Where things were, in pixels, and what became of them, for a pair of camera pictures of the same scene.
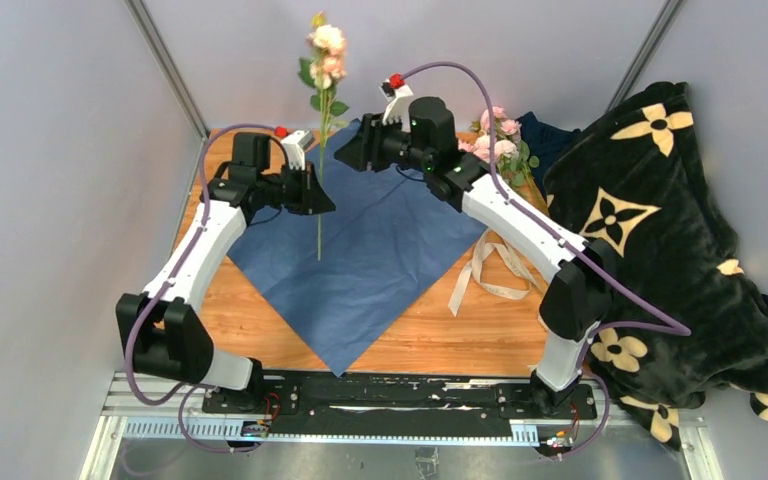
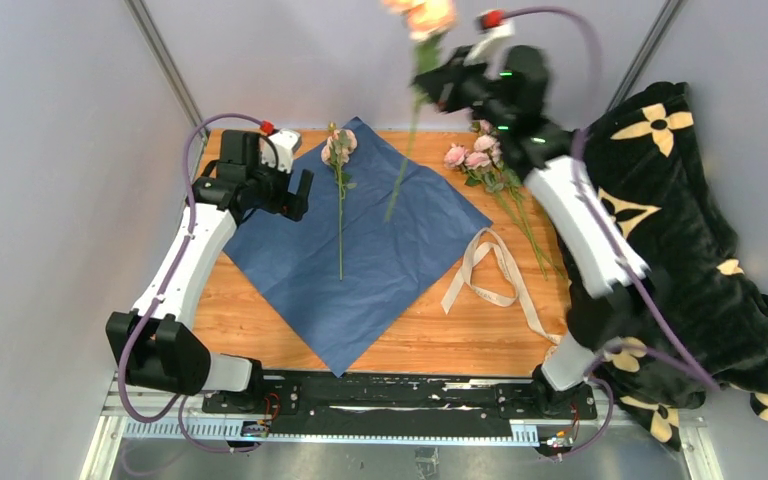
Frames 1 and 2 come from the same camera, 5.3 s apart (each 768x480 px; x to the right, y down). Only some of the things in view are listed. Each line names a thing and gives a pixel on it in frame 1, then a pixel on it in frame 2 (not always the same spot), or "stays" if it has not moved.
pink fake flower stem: x=326 y=67 -> x=335 y=152
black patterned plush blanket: x=684 y=316 stays
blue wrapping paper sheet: x=342 y=277 stays
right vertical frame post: x=646 y=51 stays
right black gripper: x=368 y=145 -> x=441 y=85
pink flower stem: x=481 y=147 -> x=429 y=21
